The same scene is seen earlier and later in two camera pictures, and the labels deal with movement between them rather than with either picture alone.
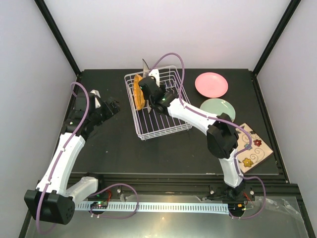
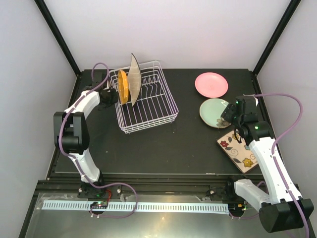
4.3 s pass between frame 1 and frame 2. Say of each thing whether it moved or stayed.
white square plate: moved
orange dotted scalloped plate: moved
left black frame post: stayed
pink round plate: stayed
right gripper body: moved
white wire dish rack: moved
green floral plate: stayed
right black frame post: stayed
